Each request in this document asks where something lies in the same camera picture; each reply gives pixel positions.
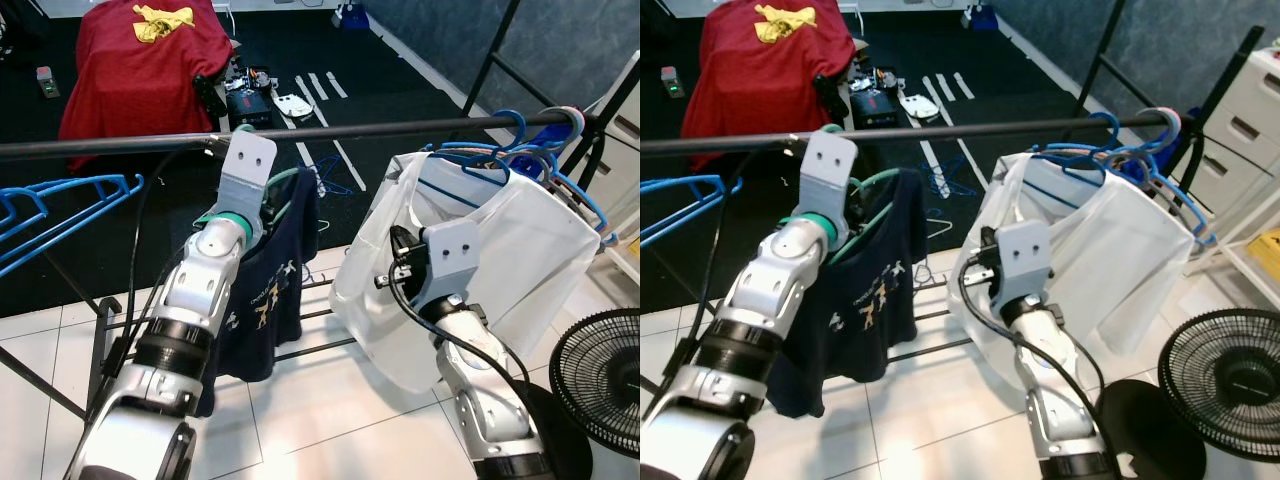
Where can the small device with green light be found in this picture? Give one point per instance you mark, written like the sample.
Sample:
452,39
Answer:
672,82
47,82

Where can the small blue object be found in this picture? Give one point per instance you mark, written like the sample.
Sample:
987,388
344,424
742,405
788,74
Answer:
352,15
983,15

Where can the navy blue shirt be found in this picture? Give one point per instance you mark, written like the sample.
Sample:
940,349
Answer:
265,300
870,310

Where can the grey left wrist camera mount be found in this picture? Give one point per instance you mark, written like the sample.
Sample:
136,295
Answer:
245,170
828,165

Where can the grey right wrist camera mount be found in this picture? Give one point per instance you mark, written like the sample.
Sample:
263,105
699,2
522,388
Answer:
450,255
1022,255

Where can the yellow sign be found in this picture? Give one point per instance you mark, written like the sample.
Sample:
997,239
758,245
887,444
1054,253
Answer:
632,244
1262,255

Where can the white flat device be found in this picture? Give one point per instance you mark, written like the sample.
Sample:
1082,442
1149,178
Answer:
293,105
918,105

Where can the white drawer cabinet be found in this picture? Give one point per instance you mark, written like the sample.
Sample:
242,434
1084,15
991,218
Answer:
1240,130
628,150

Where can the blue plastic hanger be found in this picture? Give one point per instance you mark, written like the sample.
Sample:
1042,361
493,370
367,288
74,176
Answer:
1195,222
690,210
100,211
597,213

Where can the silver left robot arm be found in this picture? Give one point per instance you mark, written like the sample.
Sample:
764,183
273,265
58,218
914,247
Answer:
185,300
760,290

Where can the white shirt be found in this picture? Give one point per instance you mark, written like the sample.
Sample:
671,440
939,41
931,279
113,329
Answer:
520,270
1100,260

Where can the black floor fan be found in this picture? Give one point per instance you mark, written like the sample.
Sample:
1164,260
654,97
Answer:
1225,380
600,380

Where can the red cloth with yellow print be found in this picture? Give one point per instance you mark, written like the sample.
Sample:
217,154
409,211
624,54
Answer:
140,90
760,90

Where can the black equipment box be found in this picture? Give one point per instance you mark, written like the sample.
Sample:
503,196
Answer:
875,105
248,105

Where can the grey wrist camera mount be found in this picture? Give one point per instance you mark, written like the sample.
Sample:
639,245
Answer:
245,170
1022,255
828,165
450,255

